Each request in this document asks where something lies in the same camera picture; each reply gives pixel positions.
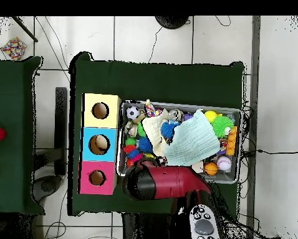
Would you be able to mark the black and white soccer ball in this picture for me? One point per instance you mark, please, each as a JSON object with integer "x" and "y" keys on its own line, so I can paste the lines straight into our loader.
{"x": 132, "y": 112}

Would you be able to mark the wooden box with three holes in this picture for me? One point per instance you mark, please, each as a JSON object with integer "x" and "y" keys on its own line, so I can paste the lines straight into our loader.
{"x": 101, "y": 156}

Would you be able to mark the green fuzzy ball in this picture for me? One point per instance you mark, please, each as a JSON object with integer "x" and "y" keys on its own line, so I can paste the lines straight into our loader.
{"x": 222, "y": 125}

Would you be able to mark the mint green waffle cloth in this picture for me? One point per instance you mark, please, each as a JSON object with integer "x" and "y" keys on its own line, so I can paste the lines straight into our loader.
{"x": 194, "y": 139}

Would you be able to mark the multicolour patterned cloth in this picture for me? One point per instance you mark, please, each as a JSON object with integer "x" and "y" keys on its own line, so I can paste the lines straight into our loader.
{"x": 151, "y": 110}

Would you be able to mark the yellow tennis ball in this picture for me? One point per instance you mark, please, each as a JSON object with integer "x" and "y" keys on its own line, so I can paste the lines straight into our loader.
{"x": 210, "y": 115}

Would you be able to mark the multicolour fuzzy caterpillar toy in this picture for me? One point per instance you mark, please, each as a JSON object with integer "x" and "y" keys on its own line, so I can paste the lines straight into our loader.
{"x": 132, "y": 153}

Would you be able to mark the colourful bean bag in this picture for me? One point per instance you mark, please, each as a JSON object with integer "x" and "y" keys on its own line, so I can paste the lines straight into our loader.
{"x": 13, "y": 48}

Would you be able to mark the dark green side table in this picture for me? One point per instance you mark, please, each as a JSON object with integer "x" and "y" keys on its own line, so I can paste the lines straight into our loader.
{"x": 9, "y": 99}

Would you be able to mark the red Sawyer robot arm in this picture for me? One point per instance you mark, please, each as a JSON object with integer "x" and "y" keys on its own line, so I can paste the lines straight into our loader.
{"x": 174, "y": 181}

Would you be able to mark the white baseball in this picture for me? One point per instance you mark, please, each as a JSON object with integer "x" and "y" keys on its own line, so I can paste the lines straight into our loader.
{"x": 224, "y": 163}

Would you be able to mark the black round stand base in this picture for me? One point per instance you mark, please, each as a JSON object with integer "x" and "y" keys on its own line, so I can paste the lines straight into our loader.
{"x": 172, "y": 22}

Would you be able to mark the dark green table cloth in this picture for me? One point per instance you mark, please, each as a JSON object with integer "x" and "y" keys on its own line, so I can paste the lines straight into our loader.
{"x": 159, "y": 82}

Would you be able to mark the black slanted rod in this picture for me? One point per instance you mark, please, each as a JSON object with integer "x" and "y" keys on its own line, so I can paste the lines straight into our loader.
{"x": 25, "y": 29}

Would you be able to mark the orange basketball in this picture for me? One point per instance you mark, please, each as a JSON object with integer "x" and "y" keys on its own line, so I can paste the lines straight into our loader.
{"x": 210, "y": 169}

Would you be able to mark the blue fuzzy ball with eyes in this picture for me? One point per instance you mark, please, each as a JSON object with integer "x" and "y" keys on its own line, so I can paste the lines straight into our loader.
{"x": 167, "y": 129}

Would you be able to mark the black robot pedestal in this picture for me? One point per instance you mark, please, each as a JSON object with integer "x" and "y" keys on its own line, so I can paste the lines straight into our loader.
{"x": 144, "y": 226}

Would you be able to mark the cream waffle cloth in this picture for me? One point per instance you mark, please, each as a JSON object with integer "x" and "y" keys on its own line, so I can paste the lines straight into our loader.
{"x": 152, "y": 129}

